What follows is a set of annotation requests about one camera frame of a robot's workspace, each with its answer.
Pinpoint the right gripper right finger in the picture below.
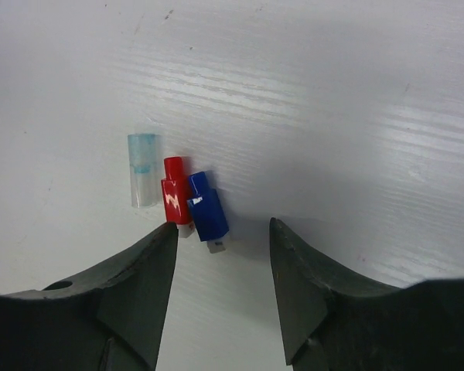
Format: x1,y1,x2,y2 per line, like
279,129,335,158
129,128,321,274
269,218,464,370

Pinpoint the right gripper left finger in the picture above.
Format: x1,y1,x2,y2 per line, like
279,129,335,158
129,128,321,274
0,223,178,370

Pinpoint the red marker cap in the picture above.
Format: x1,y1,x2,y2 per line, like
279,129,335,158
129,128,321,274
161,156,194,238

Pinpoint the blue marker cap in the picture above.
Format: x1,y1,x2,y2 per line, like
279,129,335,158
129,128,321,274
187,172,230,254

